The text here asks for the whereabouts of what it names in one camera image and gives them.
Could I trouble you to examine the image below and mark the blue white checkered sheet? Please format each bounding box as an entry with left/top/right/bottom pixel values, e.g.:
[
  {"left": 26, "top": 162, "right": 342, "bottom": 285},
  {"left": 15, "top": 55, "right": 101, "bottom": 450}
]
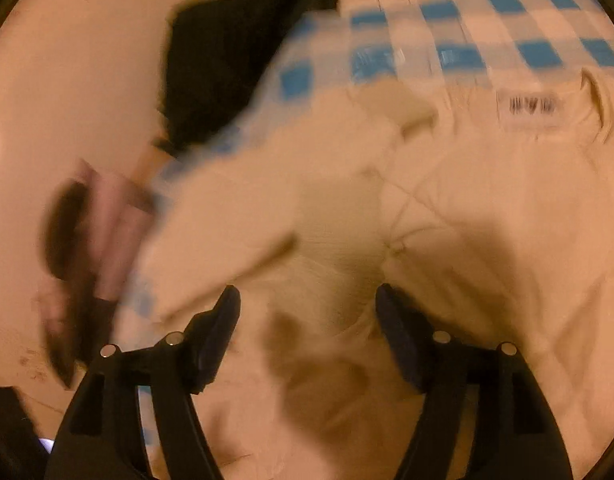
[{"left": 112, "top": 0, "right": 614, "bottom": 461}]

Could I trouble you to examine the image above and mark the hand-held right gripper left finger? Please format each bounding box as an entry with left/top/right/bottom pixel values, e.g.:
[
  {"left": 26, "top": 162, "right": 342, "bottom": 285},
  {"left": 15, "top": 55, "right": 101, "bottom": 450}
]
[{"left": 44, "top": 284, "right": 242, "bottom": 480}]

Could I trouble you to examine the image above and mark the dark cloth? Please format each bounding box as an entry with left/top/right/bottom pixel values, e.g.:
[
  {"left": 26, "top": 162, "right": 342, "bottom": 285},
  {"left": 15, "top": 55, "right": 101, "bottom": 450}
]
[{"left": 157, "top": 0, "right": 358, "bottom": 156}]

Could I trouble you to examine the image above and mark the cream white shirt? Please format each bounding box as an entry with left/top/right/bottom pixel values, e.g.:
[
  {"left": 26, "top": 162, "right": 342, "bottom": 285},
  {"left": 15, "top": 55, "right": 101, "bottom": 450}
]
[{"left": 137, "top": 67, "right": 614, "bottom": 480}]

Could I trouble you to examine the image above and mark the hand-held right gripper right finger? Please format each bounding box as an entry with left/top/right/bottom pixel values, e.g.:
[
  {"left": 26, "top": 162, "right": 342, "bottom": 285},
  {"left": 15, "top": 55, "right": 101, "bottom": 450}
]
[{"left": 375, "top": 282, "right": 574, "bottom": 480}]

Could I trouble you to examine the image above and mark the dark object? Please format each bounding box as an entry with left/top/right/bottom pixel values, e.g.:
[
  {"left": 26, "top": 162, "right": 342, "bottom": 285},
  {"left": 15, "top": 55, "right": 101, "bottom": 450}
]
[{"left": 0, "top": 386, "right": 50, "bottom": 480}]

